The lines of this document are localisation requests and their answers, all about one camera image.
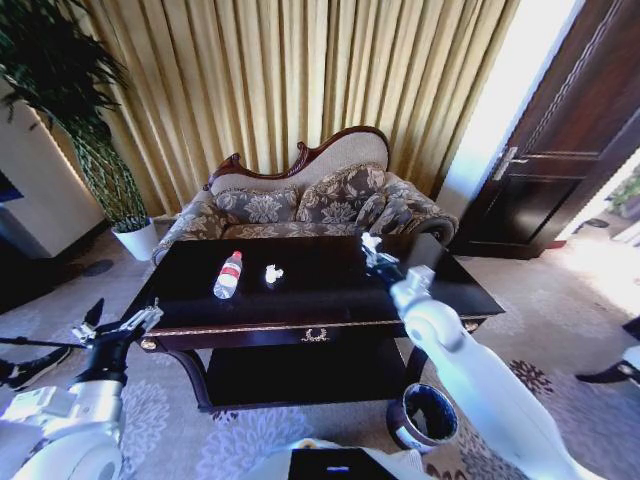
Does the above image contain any person's black shoe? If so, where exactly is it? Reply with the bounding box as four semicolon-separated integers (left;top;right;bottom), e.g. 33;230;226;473
0;344;74;392

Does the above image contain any black cable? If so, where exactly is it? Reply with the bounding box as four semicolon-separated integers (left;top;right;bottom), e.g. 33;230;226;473
0;336;87;350

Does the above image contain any white plant pot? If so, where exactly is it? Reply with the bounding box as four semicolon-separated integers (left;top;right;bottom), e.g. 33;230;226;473
110;216;160;263

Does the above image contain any tall green potted plant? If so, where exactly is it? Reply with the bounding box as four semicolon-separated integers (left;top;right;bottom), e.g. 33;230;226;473
0;0;149;234

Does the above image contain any round dark trash bin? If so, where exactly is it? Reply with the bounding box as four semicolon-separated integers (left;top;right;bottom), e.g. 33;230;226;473
387;382;460;454

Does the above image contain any beige pleated curtain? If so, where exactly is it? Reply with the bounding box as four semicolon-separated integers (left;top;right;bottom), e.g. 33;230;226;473
82;0;524;217

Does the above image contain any dark wooden coffee table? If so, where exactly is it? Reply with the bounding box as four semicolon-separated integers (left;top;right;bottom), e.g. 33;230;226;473
141;234;506;414

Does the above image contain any silver door handle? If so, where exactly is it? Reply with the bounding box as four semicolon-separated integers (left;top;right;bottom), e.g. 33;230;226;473
491;146;529;182

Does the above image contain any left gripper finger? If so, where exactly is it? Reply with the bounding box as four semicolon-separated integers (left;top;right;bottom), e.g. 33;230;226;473
119;296;165;334
72;297;106;346

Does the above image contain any dark wooden door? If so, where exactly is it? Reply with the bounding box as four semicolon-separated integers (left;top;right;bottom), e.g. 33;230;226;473
449;0;640;261

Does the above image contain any floral upholstered sofa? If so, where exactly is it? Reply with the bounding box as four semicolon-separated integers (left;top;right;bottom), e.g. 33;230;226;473
151;125;460;267

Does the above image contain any clear plastic water bottle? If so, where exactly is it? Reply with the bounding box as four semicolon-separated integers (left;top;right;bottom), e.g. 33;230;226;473
212;250;244;300

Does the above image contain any floral sofa cushion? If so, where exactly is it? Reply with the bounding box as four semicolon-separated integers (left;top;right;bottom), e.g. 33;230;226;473
294;163;389;225
354;177;427;236
213;185;300;225

